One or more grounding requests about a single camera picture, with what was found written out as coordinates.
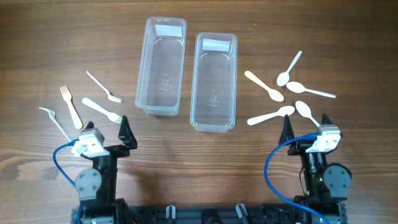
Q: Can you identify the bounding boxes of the right blue cable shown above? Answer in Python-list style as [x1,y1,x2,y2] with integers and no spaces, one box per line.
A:
[264,133,331,224]

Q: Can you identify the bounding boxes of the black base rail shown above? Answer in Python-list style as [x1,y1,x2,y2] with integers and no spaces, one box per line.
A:
[70,203,348,224]

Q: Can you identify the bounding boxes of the cream yellow plastic spoon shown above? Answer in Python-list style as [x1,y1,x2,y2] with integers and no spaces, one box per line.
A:
[244,70,284,102]

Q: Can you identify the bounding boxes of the thin white plastic fork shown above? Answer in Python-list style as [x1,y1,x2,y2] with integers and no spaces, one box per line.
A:
[86,71,122,103]

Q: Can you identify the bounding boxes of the wide-handled white plastic fork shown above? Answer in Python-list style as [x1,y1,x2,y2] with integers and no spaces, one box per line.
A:
[82,97,122,124]

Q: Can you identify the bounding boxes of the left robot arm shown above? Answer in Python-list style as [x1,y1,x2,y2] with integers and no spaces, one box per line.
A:
[72,116,139,224]

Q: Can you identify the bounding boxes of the wide-handled white plastic spoon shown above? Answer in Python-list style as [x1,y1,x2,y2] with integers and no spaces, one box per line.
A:
[247,106,295,126]

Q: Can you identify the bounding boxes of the clear plastic container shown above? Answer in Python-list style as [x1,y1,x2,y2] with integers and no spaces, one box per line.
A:
[135,17,187,116]
[190,32,238,133]

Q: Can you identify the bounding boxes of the cream yellow plastic fork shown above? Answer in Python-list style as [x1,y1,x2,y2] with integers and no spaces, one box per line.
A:
[60,86,83,129]

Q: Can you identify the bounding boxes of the white spoon pointing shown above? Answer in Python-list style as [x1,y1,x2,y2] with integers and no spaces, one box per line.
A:
[286,82,336,98]

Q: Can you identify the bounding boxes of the left clear plastic container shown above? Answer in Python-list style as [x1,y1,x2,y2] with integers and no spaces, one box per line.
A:
[135,17,187,116]

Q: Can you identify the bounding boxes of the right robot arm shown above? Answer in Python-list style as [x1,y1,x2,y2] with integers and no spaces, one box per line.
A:
[287,114,352,224]

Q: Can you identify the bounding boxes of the curved white plastic fork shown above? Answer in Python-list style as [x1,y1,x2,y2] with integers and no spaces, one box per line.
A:
[39,107,72,142]

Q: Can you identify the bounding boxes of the blue cable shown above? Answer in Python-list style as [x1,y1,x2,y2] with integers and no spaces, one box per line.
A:
[52,139,85,224]
[264,133,331,224]

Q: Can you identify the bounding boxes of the thin-handled white spoon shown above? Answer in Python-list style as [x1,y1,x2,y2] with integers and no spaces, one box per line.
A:
[276,50,302,86]

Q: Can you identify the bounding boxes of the right clear plastic container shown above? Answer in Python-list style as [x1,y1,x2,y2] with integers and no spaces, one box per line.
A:
[190,32,238,133]

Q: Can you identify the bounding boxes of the left blue cable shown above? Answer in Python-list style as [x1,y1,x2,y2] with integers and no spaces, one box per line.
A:
[52,139,85,224]

